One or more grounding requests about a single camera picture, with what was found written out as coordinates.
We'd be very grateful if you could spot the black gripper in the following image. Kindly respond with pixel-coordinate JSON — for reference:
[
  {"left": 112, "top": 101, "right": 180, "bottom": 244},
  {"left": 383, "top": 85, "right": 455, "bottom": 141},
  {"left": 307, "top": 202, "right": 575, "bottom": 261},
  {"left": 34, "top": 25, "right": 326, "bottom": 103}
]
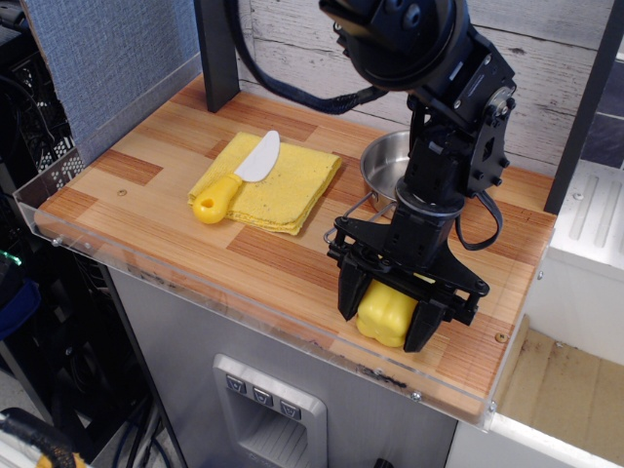
[{"left": 328, "top": 204, "right": 489, "bottom": 353}]

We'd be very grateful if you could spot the yellow toy bell pepper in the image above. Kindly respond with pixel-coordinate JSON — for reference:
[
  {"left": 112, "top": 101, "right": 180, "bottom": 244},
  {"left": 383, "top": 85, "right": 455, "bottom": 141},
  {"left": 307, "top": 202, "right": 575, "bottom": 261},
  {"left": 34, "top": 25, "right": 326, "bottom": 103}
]
[{"left": 356, "top": 280, "right": 418, "bottom": 348}]

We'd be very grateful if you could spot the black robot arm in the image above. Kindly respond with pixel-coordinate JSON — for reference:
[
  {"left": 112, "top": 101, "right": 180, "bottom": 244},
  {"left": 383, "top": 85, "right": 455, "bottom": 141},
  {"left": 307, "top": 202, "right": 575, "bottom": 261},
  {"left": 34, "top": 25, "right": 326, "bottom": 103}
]
[{"left": 320, "top": 1, "right": 516, "bottom": 352}]

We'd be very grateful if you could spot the stainless steel pot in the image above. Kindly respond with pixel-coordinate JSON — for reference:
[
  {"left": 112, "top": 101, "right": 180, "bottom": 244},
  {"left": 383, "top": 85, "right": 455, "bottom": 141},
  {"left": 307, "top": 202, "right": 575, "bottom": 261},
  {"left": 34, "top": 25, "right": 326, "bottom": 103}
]
[{"left": 338, "top": 131, "right": 410, "bottom": 239}]

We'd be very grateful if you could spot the yellow folded cloth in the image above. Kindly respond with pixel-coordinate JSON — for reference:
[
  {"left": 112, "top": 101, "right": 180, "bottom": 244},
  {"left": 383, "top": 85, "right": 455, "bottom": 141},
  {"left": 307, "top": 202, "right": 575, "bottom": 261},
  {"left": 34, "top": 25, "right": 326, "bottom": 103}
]
[{"left": 187, "top": 132, "right": 341, "bottom": 236}]

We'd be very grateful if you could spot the clear acrylic table guard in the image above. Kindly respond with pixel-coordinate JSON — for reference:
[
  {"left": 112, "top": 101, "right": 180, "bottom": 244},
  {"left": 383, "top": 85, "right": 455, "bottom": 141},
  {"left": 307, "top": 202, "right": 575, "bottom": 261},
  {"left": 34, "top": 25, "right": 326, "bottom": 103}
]
[{"left": 16, "top": 79, "right": 554, "bottom": 425}]

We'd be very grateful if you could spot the silver toy fridge cabinet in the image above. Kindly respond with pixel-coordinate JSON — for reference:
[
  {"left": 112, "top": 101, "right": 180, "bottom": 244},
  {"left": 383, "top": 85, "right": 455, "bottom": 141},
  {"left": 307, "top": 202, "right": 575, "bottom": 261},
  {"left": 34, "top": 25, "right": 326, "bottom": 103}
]
[{"left": 111, "top": 271, "right": 456, "bottom": 467}]

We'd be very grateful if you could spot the white toy sink unit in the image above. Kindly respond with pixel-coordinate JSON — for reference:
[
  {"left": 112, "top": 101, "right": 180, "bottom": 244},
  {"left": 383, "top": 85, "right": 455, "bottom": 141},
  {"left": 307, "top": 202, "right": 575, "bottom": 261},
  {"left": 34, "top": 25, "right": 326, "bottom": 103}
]
[{"left": 447, "top": 161, "right": 623, "bottom": 467}]

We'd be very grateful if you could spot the blue fabric panel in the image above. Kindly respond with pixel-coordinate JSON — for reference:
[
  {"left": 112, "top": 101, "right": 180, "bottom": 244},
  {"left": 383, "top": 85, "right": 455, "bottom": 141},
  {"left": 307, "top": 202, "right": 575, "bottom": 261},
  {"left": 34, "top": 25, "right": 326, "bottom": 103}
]
[{"left": 21, "top": 0, "right": 202, "bottom": 164}]

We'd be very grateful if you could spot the yellow object bottom left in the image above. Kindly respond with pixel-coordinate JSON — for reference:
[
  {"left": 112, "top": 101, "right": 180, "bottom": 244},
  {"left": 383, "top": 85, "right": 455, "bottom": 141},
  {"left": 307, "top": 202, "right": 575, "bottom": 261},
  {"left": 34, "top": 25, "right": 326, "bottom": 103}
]
[{"left": 34, "top": 452, "right": 90, "bottom": 468}]

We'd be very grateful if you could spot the toy knife yellow handle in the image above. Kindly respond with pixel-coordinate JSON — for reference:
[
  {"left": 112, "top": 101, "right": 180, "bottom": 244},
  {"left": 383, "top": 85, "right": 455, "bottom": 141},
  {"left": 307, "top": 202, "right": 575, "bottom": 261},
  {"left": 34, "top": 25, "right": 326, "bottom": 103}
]
[{"left": 192, "top": 130, "right": 282, "bottom": 225}]

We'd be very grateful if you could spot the dark right vertical post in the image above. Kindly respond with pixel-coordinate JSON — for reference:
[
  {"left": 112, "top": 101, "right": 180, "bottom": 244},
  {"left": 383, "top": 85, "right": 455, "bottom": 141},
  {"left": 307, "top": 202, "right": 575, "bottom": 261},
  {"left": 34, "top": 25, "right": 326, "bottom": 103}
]
[{"left": 543, "top": 0, "right": 623, "bottom": 215}]

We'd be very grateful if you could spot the dark vertical post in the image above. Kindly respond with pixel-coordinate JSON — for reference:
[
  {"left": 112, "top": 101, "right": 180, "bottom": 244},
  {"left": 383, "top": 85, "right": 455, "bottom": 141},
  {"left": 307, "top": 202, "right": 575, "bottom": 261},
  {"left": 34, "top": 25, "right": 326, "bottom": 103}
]
[
  {"left": 194, "top": 0, "right": 240, "bottom": 113},
  {"left": 543, "top": 0, "right": 623, "bottom": 215}
]

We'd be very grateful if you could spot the dark left vertical post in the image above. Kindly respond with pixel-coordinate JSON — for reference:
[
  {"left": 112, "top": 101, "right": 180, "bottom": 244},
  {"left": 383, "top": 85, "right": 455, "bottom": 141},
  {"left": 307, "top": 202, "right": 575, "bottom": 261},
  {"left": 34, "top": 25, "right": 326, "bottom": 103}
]
[{"left": 194, "top": 0, "right": 240, "bottom": 113}]

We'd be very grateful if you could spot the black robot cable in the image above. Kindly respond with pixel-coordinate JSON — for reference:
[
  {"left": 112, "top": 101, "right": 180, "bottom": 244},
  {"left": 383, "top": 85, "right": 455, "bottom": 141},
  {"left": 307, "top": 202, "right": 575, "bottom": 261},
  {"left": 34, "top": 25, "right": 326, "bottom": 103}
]
[{"left": 221, "top": 0, "right": 391, "bottom": 117}]

